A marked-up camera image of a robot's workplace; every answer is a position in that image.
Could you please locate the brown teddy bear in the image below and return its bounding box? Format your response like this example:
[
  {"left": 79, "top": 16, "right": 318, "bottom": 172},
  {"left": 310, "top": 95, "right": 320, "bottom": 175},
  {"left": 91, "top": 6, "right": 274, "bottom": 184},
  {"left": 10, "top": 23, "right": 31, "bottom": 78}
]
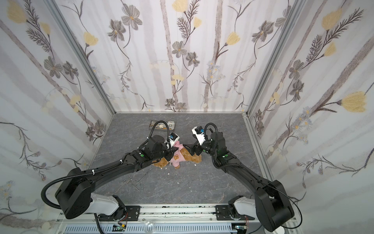
[{"left": 153, "top": 149, "right": 202, "bottom": 168}]

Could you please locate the pink teddy hoodie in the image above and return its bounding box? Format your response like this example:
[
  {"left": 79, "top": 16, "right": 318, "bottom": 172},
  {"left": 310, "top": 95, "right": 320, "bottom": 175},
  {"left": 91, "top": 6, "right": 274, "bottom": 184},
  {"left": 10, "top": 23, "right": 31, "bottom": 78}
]
[{"left": 169, "top": 141, "right": 186, "bottom": 169}]

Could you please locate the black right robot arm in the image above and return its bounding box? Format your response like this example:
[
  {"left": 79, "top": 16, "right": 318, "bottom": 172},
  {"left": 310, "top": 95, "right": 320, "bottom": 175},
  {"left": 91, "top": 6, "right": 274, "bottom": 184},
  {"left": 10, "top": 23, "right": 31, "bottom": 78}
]
[{"left": 185, "top": 123, "right": 300, "bottom": 233}]

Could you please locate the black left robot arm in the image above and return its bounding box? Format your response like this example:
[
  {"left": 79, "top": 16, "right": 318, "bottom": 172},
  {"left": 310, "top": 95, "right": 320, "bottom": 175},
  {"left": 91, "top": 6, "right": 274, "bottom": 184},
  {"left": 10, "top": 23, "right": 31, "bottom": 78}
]
[{"left": 41, "top": 131, "right": 179, "bottom": 233}]

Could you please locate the metal instrument tray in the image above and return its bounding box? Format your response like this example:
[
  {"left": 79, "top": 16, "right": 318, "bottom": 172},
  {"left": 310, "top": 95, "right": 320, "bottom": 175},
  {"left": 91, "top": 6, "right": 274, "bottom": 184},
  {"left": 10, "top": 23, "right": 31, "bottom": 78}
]
[{"left": 149, "top": 120, "right": 175, "bottom": 131}]

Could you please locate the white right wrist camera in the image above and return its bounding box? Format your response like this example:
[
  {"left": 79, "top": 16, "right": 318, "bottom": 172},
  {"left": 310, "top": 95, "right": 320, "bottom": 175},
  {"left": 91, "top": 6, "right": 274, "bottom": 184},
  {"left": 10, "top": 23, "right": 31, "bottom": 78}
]
[{"left": 192, "top": 126, "right": 206, "bottom": 145}]

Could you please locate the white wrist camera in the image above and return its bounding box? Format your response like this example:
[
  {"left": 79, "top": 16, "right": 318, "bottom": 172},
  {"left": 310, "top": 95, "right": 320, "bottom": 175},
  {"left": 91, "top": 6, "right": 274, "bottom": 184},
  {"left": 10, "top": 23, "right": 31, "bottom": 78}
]
[
  {"left": 192, "top": 126, "right": 206, "bottom": 145},
  {"left": 168, "top": 132, "right": 180, "bottom": 147}
]

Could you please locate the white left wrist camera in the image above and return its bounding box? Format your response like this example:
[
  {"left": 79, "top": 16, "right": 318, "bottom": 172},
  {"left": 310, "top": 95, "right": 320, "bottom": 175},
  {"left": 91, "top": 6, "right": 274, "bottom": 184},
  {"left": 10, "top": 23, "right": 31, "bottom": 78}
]
[{"left": 168, "top": 132, "right": 180, "bottom": 147}]

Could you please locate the white perforated cable duct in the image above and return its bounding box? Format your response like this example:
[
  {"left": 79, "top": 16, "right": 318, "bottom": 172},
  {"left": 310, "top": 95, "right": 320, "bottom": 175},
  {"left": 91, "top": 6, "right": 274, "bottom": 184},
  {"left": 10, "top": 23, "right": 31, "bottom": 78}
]
[{"left": 62, "top": 223, "right": 239, "bottom": 234}]

